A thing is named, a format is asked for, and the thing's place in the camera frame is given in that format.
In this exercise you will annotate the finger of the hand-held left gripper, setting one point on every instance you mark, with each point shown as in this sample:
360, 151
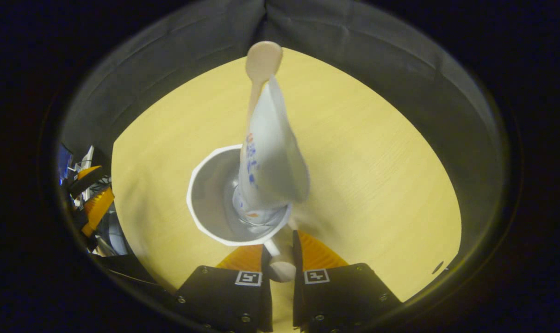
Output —
86, 178
97, 210

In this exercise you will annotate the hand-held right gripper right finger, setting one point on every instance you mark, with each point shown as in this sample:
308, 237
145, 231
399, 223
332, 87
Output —
340, 296

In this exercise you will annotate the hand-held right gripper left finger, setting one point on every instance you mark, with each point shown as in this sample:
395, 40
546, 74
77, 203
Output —
224, 296

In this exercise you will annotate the white toothpaste tube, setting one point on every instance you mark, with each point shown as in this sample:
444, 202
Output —
273, 157

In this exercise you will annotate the beige toothbrush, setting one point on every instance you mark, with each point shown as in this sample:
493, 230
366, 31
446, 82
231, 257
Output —
264, 58

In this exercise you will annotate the black backdrop cloth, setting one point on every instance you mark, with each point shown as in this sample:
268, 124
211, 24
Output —
400, 60

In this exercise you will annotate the round black desk grommet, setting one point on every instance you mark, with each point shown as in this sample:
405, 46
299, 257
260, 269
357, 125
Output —
438, 267

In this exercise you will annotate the light wooden desktop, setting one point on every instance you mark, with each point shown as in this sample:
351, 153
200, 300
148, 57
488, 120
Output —
377, 175

